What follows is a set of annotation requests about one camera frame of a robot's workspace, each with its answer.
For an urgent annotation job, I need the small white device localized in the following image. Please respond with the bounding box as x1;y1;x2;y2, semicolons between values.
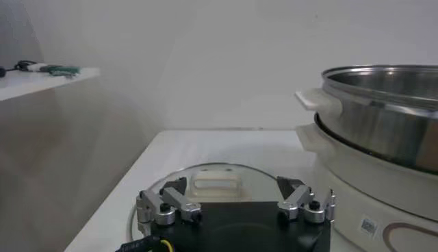
27;62;49;73

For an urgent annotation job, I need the cream electric cooker base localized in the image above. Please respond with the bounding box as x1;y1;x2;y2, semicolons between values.
295;114;438;252

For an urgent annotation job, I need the perforated steel steamer basket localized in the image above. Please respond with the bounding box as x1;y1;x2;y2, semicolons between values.
295;64;438;174

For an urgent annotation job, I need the black looped thin cable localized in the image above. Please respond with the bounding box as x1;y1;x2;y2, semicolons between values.
0;60;37;78

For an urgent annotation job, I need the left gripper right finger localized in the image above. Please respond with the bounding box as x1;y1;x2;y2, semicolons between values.
276;176;337;225

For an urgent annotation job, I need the white side table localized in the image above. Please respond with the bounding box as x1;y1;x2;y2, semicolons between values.
0;67;101;102

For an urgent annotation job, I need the green flat object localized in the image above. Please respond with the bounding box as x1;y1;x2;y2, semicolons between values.
40;64;81;77

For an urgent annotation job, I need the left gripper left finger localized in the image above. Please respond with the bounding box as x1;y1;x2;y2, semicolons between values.
136;176;203;227

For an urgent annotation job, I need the round glass pot lid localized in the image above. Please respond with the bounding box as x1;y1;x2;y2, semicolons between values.
129;162;319;242

